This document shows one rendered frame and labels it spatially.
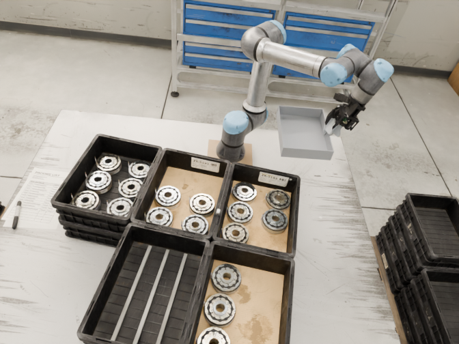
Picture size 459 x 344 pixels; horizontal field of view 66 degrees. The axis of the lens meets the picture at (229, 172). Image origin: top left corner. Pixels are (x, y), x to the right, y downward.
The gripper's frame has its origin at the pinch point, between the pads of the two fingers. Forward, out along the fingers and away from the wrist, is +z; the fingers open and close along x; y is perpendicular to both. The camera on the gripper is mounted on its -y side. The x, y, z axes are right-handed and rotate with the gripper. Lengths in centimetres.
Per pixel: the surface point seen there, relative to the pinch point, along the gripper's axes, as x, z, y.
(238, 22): -13, 38, -167
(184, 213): -48, 40, 26
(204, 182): -40, 38, 9
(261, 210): -17.5, 31.1, 23.5
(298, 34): 36, 28, -164
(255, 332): -24, 33, 72
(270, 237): -15.2, 30.4, 36.3
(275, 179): -13.3, 23.1, 11.4
